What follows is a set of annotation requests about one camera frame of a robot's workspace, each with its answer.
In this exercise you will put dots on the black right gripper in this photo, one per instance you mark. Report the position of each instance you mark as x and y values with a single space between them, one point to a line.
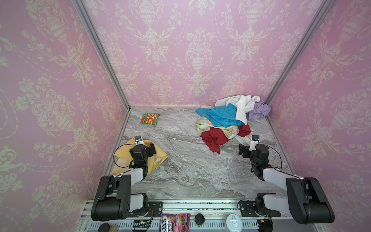
243 150

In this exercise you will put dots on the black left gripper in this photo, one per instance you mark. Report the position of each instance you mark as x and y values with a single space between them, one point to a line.
148 151

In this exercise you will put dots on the mustard yellow cloth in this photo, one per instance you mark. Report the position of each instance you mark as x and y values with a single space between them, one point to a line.
124 158

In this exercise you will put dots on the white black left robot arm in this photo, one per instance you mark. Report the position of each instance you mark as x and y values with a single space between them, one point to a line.
113 199

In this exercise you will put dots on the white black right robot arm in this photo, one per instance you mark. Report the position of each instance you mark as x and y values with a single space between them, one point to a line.
306 201

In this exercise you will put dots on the dark red cloth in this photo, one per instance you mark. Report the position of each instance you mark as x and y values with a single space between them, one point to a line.
214 137

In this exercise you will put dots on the turquoise blue cloth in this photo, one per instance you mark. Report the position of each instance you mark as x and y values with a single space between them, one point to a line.
224 116

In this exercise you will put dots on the lavender purple cloth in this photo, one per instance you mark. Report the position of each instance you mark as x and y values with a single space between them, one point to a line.
260 110

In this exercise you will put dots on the white cloth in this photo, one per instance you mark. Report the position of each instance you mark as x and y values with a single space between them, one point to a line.
239 105

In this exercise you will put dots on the pastel floral cloth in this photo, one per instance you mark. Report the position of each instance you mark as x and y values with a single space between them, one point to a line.
203 124

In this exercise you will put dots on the green orange snack packet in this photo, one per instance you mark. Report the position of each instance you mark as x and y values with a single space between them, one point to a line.
150 118

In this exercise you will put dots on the white round lid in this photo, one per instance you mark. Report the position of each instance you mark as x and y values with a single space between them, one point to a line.
233 223

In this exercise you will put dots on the pink candy bag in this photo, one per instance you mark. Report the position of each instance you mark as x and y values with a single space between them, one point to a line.
175 223

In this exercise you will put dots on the small black round cap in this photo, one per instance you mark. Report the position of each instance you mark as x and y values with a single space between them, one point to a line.
199 219

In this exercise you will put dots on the dark brown jar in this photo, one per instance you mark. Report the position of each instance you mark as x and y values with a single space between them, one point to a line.
106 227

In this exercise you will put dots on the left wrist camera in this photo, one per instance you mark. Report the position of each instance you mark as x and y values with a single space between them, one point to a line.
138 140

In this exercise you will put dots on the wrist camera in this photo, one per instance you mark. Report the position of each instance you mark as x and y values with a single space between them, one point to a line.
254 141
138 140

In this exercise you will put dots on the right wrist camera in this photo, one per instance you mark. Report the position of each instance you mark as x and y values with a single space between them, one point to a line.
254 141

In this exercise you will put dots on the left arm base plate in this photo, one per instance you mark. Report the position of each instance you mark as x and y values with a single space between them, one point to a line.
154 209

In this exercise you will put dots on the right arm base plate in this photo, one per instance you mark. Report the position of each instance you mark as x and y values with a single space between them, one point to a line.
250 209

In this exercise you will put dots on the aluminium front rail frame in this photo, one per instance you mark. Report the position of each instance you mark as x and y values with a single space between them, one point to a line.
215 212

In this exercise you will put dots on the aluminium corner post left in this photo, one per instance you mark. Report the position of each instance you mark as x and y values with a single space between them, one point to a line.
93 34

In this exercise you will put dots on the aluminium corner post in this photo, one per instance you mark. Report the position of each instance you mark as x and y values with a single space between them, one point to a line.
319 16
93 34

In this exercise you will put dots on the aluminium corner post right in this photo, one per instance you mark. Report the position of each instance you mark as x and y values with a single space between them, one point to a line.
319 16

